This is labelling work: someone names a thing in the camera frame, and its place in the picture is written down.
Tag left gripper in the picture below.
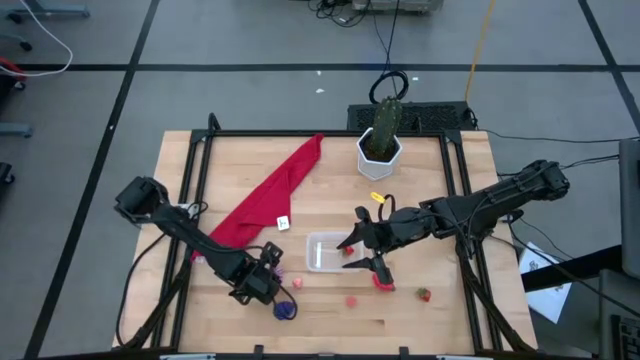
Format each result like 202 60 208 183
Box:
227 241 285 307

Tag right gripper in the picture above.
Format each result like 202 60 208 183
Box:
335 205 440 293

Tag red toy pepper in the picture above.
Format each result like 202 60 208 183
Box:
372 273 396 293

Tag purple toy grapes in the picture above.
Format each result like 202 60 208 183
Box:
273 300 299 322

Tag clear plastic tupperware container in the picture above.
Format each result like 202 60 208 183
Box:
305 230 369 274

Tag red cloth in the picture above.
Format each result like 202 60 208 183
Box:
191 133 325 264

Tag white hexagonal plant pot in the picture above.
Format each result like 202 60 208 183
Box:
355 127 404 182

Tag green cactus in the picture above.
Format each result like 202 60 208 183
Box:
368 96 404 161

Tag black vented box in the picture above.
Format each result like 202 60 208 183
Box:
347 101 476 133

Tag white paper sheet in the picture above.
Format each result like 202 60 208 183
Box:
518 242 574 325

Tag black bar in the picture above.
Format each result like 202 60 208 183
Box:
519 244 624 294

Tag grey device box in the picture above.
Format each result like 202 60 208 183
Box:
352 0 444 14

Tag grey cabinet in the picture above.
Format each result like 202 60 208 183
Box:
618 137 640 279

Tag grey chair leg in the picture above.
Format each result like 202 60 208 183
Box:
0 122 34 140

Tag red cart part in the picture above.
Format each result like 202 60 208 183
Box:
0 56 27 91

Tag grey chair base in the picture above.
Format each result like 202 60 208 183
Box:
0 0 91 54

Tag black metal table frame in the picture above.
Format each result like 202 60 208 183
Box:
112 112 539 354

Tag black coiled cable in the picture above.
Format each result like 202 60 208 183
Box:
368 0 410 105

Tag yellow hanging cable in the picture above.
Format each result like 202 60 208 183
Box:
464 0 497 104

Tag white floor cable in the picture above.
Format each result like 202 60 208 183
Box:
0 0 75 78

